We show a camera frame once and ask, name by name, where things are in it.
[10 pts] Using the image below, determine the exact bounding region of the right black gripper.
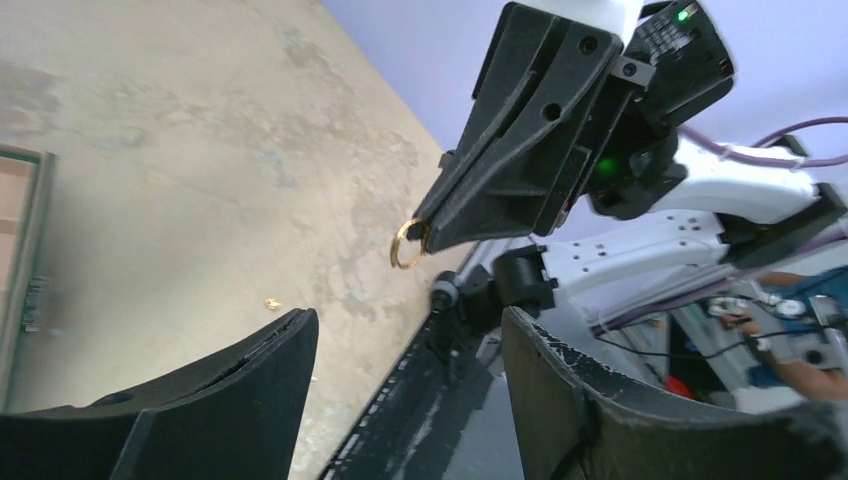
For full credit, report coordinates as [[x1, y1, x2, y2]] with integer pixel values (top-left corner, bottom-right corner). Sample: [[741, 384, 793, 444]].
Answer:
[[414, 2, 683, 254]]

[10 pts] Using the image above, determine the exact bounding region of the copper ring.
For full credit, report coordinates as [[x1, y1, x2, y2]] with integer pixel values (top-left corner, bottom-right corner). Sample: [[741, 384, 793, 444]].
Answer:
[[389, 218, 432, 271]]

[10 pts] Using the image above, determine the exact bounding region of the person in blue shirt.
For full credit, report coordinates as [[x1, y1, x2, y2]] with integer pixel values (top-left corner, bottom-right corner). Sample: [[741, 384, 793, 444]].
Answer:
[[722, 264, 848, 402]]

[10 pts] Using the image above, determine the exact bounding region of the red object on floor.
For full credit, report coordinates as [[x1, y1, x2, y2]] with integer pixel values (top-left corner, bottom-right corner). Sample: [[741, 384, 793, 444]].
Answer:
[[663, 375, 696, 400]]

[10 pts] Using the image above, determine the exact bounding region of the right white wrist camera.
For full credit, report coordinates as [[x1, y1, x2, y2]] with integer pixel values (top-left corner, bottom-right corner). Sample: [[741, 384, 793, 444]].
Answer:
[[521, 0, 644, 47]]

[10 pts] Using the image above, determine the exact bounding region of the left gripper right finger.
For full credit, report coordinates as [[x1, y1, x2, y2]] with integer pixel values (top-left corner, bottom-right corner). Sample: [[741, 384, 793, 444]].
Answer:
[[502, 307, 847, 480]]

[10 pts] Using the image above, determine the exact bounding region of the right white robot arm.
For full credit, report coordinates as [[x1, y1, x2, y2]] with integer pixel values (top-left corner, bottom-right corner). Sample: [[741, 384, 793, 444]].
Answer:
[[396, 1, 847, 333]]

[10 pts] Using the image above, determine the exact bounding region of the gold stud pair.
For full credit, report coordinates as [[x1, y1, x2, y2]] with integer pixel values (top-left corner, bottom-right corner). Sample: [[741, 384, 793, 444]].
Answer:
[[264, 298, 282, 311]]

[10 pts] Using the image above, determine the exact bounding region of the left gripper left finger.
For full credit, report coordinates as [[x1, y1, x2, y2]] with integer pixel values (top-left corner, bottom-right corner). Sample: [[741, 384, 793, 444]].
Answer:
[[1, 309, 319, 479]]

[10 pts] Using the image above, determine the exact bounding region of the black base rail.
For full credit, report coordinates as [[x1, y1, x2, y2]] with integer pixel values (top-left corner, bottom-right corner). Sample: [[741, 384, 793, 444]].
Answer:
[[317, 271, 518, 480]]

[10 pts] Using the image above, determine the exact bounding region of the green jewelry box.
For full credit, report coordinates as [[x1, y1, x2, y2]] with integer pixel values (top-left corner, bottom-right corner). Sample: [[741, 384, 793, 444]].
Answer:
[[1, 144, 57, 408]]

